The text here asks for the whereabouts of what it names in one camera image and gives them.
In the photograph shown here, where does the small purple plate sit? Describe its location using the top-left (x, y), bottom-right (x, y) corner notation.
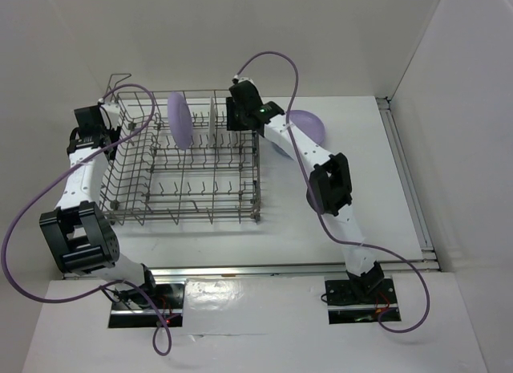
top-left (289, 110), bottom-right (325, 145)

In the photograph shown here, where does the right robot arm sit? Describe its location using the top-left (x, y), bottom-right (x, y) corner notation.
top-left (227, 77), bottom-right (384, 302)

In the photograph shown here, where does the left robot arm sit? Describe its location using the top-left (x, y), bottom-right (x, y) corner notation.
top-left (39, 103), bottom-right (158, 308)

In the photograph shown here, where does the white plate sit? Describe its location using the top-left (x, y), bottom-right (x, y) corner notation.
top-left (208, 97), bottom-right (217, 148)

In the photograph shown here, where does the large purple plate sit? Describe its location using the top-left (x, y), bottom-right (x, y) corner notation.
top-left (167, 92), bottom-right (193, 150)

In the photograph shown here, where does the grey wire dish rack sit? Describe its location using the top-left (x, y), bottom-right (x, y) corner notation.
top-left (99, 87), bottom-right (261, 225)

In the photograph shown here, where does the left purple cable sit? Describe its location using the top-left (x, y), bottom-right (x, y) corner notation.
top-left (1, 83), bottom-right (173, 356)

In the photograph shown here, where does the purple cable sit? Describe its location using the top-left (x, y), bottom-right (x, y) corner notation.
top-left (1, 83), bottom-right (173, 356)
top-left (233, 51), bottom-right (431, 334)

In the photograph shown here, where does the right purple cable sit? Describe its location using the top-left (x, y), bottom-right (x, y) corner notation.
top-left (233, 51), bottom-right (431, 334)

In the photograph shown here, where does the aluminium rail front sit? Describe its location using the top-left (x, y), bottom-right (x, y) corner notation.
top-left (151, 262), bottom-right (346, 279)

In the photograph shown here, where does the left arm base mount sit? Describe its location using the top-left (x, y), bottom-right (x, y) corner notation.
top-left (107, 282), bottom-right (185, 329)

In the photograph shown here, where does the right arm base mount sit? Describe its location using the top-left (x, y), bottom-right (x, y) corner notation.
top-left (320, 278), bottom-right (401, 325)

